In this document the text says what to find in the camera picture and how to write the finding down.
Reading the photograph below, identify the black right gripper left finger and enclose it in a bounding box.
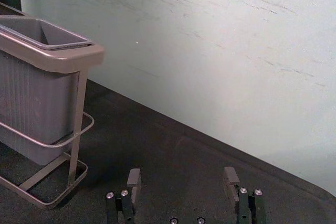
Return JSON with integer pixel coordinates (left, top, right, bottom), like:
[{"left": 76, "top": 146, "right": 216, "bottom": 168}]
[{"left": 105, "top": 168, "right": 143, "bottom": 224}]

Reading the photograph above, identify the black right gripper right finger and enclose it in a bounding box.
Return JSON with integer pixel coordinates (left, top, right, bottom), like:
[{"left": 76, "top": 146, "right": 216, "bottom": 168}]
[{"left": 222, "top": 166, "right": 266, "bottom": 224}]

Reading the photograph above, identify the black table cloth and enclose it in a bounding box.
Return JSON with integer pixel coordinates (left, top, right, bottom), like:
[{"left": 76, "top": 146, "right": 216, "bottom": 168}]
[{"left": 0, "top": 78, "right": 336, "bottom": 224}]

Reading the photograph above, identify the black rack with steel bars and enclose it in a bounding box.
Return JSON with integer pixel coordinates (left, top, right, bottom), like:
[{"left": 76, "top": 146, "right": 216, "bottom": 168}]
[{"left": 0, "top": 2, "right": 106, "bottom": 211}]

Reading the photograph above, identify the grey ribbed plastic bin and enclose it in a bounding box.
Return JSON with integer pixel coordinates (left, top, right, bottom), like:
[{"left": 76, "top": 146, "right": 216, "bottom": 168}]
[{"left": 0, "top": 18, "right": 93, "bottom": 166}]

